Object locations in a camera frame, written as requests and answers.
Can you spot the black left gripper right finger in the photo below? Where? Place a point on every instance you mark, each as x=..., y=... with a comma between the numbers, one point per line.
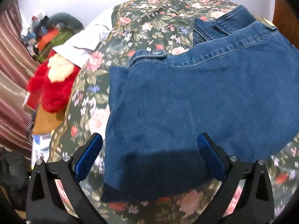
x=256, y=202

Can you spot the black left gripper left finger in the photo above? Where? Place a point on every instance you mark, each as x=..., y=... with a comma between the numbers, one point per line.
x=44, y=204

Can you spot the blue denim jacket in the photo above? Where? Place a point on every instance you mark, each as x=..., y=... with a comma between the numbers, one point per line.
x=238, y=83

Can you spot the stack of printed boxes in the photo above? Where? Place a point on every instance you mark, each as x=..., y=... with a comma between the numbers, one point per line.
x=40, y=148

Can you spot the brown cardboard box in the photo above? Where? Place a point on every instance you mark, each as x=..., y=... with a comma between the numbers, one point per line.
x=45, y=122

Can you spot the red plush toy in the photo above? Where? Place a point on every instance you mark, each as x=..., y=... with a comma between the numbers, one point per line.
x=53, y=81

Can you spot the striped maroon curtain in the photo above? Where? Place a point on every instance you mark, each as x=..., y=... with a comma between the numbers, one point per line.
x=17, y=67

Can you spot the white folded cloth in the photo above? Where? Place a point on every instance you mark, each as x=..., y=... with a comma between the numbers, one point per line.
x=79, y=48

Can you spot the orange box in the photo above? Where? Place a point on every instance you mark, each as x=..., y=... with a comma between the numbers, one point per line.
x=47, y=38

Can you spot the clutter pile of small items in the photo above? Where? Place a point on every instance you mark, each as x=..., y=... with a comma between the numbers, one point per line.
x=33, y=34

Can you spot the grey plush pillow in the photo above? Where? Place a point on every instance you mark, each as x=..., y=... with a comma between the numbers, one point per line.
x=66, y=19

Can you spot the green floral bedspread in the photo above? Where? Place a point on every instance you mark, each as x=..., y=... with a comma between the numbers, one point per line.
x=137, y=25

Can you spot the brown wooden bed frame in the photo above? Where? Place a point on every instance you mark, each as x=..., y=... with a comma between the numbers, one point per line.
x=286, y=21

